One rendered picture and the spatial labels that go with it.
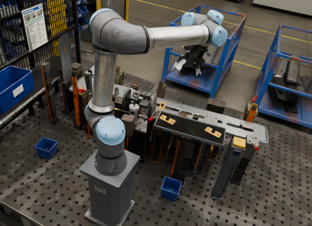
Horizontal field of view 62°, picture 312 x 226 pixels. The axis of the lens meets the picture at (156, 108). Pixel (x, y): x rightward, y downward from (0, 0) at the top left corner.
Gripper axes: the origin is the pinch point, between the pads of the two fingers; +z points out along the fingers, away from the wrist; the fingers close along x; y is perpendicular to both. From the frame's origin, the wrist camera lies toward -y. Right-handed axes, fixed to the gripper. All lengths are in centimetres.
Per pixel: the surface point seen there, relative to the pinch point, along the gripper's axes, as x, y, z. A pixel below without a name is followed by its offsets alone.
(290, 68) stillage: 225, -132, 48
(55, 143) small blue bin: -59, -6, 74
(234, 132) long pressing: 44, 15, 27
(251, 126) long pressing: 59, 10, 25
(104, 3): -2, -312, 99
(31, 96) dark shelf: -76, -29, 56
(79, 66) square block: -47, -62, 51
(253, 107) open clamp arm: 60, 0, 17
